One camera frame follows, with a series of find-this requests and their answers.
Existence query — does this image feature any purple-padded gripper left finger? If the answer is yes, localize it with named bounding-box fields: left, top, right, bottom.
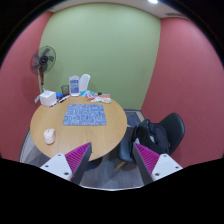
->
left=41, top=142, right=92, bottom=185

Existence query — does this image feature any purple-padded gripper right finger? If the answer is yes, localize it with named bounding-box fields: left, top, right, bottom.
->
left=132, top=143, right=182, bottom=185

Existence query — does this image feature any blue patterned mouse pad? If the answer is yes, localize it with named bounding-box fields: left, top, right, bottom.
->
left=63, top=104, right=106, bottom=126

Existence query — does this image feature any black backpack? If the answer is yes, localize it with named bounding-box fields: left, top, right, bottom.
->
left=131, top=119, right=170, bottom=154

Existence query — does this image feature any round wooden table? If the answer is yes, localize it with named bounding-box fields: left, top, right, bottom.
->
left=30, top=97, right=127, bottom=161

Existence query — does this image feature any black chair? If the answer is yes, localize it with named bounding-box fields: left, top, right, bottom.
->
left=117, top=113, right=185, bottom=163

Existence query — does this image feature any black marker pen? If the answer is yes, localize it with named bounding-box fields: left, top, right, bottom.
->
left=58, top=95, right=70, bottom=103

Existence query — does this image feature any blue small object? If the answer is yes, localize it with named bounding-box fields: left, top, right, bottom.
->
left=56, top=92, right=63, bottom=99

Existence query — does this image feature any white tissue box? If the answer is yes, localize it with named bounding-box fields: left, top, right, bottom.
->
left=40, top=90, right=56, bottom=106

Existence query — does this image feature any red white snack packet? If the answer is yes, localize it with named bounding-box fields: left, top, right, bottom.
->
left=86, top=92, right=96, bottom=101

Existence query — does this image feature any orange white snack packet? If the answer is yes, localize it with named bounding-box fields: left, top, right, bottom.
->
left=92, top=94, right=111, bottom=103

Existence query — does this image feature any dark glass cup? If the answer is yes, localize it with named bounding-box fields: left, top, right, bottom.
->
left=61, top=85, right=69, bottom=95

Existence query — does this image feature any white blue-labelled container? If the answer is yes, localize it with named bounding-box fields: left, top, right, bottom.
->
left=69, top=76, right=80, bottom=96

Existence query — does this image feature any white chair back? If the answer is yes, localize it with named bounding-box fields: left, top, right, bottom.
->
left=79, top=74, right=90, bottom=91

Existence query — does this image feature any black standing fan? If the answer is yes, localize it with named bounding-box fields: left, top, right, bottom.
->
left=30, top=46, right=56, bottom=90

